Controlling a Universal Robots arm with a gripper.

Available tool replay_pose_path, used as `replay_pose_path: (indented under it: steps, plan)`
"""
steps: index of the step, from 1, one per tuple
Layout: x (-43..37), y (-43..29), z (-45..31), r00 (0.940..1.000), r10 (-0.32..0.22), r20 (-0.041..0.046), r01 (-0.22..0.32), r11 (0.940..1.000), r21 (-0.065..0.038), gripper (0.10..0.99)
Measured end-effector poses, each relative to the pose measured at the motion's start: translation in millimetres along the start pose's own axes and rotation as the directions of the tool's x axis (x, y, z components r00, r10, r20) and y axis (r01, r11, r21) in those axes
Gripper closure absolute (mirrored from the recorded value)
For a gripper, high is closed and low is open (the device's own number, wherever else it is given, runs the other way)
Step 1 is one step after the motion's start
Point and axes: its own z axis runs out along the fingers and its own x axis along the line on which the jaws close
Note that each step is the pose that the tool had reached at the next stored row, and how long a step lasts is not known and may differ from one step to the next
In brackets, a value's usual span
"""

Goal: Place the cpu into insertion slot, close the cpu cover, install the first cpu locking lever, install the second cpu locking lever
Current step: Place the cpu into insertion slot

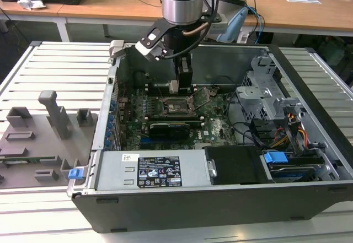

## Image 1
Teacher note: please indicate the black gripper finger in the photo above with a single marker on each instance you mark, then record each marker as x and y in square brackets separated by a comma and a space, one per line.
[185, 83]

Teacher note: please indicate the CPU socket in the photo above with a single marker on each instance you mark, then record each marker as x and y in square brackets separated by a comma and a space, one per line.
[176, 106]

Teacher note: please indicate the coin cell battery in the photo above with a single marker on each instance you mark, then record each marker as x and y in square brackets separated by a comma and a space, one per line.
[215, 91]

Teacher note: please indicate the black graphics card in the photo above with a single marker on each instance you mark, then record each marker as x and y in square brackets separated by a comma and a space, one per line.
[169, 130]

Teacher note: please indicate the green motherboard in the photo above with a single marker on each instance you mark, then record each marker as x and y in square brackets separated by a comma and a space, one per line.
[218, 127]

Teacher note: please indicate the wooden desk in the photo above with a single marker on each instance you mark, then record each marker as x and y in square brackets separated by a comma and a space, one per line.
[27, 13]
[124, 8]

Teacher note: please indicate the silver metal drive cage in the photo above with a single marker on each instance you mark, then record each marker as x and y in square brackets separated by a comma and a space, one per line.
[253, 99]

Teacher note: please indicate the black plastic shroud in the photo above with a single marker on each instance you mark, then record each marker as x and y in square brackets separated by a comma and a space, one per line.
[237, 166]

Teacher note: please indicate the silver power supply with label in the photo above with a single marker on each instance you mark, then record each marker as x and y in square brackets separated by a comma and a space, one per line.
[115, 171]

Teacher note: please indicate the hard disk in blue carrier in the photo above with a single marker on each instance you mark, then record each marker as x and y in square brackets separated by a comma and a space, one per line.
[274, 160]

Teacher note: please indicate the black open PC case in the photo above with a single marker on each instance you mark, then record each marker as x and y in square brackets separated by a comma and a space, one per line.
[193, 212]

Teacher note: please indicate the blue plastic latch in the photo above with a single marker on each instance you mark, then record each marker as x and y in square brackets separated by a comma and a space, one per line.
[75, 174]

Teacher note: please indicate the crumpled white paper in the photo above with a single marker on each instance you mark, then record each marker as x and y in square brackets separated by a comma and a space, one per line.
[30, 4]

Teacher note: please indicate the grey parts rack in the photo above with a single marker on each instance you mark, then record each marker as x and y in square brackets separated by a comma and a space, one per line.
[36, 143]

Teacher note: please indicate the green RAM stick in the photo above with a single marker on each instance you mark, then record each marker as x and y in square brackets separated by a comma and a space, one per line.
[33, 159]

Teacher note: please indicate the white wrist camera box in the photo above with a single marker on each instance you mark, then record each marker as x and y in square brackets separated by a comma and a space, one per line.
[146, 47]

